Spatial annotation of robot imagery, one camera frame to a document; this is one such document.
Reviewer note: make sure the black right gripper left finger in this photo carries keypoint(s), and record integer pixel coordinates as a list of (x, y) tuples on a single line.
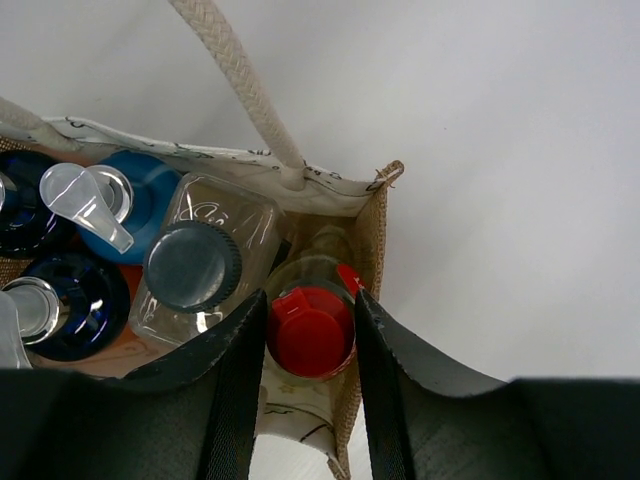
[(190, 414)]

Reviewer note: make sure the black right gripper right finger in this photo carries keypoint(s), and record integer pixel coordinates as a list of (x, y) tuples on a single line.
[(429, 416)]

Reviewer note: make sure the canvas and burlap tote bag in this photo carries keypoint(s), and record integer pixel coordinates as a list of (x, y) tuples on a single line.
[(325, 414)]

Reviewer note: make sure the yellow liquid bottle red cap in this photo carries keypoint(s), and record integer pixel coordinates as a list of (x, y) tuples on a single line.
[(311, 325)]

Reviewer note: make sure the clear square bottle dark cap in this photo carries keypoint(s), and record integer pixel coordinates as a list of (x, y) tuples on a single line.
[(217, 244)]

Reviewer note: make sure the orange box in bag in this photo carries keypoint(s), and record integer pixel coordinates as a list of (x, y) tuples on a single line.
[(133, 275)]

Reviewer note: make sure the dark blue pump bottle front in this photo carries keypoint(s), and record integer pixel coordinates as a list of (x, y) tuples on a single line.
[(68, 306)]

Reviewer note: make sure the dark blue pump bottle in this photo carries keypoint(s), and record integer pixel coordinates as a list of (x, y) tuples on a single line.
[(28, 227), (68, 306)]

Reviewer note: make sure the teal blue pump bottle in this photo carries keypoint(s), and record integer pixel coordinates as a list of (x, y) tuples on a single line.
[(117, 204)]

